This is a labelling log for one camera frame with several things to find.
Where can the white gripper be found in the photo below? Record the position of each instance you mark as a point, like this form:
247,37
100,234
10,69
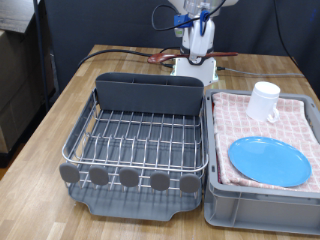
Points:
201,40

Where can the reddish brown wooden spoon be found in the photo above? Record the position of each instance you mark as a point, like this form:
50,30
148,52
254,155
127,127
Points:
160,57

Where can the white mug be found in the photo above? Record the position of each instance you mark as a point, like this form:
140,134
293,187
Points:
261,100

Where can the blue plastic plate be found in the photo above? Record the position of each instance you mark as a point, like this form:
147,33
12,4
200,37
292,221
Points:
270,161

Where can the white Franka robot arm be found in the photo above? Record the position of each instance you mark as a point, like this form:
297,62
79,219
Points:
196,71

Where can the pink checked dish towel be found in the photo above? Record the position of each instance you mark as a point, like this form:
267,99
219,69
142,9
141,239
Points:
233,113

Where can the dark gray cutlery holder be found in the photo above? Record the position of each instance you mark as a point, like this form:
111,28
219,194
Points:
150,96

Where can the dark fabric partition panel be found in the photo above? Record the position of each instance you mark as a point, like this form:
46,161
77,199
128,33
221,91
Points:
116,23

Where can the black metal pole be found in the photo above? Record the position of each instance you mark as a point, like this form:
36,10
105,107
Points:
40,50

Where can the gray plastic drain tray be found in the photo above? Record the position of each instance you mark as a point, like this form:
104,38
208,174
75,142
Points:
133,206

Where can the gray plastic crate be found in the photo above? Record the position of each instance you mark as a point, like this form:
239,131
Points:
260,213

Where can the cardboard box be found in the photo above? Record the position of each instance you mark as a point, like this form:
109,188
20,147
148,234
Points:
20,90

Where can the dark wooden shelf board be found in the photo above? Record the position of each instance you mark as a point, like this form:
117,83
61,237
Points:
15,13

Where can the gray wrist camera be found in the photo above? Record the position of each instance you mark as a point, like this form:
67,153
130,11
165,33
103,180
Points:
178,32

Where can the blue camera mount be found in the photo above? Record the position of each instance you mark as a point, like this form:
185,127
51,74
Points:
183,20

